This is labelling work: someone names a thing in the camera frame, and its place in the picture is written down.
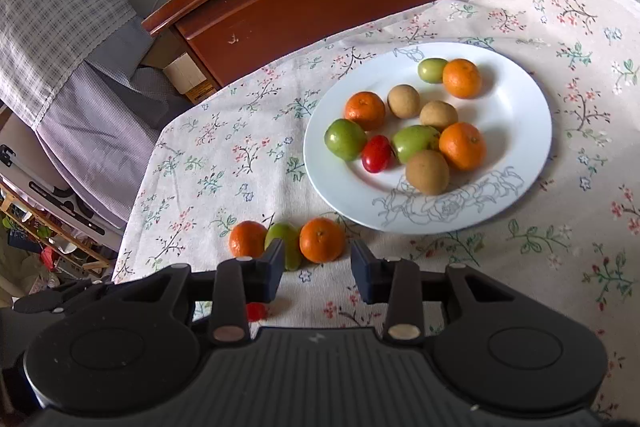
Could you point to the cardboard box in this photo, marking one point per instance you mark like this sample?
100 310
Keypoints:
187 77

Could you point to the small green jujube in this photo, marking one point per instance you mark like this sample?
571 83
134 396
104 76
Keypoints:
432 70

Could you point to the wooden rack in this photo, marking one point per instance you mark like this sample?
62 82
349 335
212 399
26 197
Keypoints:
85 252

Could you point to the brown longan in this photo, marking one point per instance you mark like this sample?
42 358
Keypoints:
427 172

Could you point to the red cherry tomato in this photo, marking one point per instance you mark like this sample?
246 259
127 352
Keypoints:
376 153
256 311

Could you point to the lilac checked cloth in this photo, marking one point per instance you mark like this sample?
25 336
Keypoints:
100 132

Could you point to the grey flat case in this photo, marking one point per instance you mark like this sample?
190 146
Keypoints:
30 177

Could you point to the dark-spotted green jujube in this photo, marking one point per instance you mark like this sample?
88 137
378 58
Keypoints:
416 143

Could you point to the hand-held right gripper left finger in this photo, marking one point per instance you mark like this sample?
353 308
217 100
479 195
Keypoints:
270 272

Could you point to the white plate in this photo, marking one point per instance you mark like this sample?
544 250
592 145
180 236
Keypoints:
510 117

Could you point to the orange mandarin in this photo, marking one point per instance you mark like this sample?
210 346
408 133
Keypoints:
462 146
365 110
322 240
248 239
462 78

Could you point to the grey checked cloth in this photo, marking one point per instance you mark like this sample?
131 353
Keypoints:
50 7

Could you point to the floral tablecloth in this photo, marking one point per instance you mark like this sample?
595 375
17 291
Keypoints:
225 157

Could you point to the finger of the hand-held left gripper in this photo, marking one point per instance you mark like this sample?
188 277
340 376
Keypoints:
60 294

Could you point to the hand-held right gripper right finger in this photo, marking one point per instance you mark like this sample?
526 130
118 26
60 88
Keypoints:
364 274

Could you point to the brown kiwi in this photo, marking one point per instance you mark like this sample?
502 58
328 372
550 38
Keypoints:
404 101
438 115

